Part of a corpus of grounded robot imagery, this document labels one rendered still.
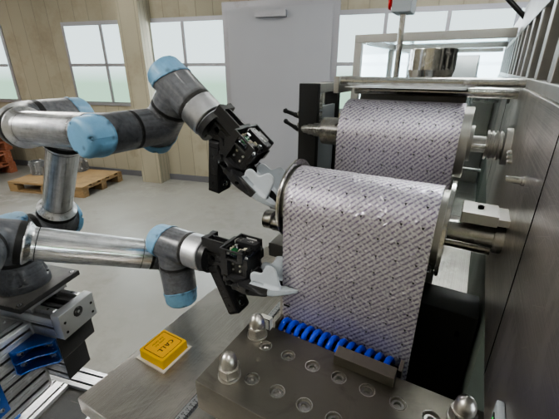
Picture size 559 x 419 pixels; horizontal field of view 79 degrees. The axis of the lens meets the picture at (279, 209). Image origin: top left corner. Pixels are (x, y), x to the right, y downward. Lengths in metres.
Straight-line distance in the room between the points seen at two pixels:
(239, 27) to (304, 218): 3.93
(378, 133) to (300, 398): 0.50
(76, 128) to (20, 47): 5.82
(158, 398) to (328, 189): 0.50
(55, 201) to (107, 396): 0.68
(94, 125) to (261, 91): 3.71
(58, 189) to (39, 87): 5.17
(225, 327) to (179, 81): 0.55
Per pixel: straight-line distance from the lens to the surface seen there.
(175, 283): 0.80
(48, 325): 1.33
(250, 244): 0.66
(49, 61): 6.13
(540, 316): 0.31
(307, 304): 0.64
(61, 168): 1.17
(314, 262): 0.59
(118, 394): 0.80
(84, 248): 0.89
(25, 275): 1.34
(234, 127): 0.63
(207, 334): 0.86
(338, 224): 0.54
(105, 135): 0.67
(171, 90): 0.70
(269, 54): 4.26
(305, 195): 0.55
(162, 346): 0.82
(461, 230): 0.56
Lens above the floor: 1.47
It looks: 22 degrees down
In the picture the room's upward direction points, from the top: straight up
